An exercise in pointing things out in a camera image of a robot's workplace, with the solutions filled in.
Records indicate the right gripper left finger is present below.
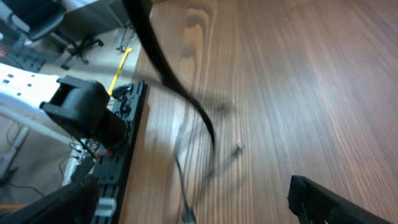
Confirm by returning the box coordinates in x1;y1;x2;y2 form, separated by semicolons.
1;174;99;224

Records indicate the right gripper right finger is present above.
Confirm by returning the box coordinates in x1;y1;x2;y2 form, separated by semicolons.
287;175;388;224

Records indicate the black office chair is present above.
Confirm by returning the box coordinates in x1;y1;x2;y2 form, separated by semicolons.
1;0;104;70

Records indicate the yellow strap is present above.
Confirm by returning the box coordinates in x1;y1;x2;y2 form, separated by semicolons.
107;47;133;96

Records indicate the right camera black cable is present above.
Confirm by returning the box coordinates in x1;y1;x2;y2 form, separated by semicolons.
123;0;217;156

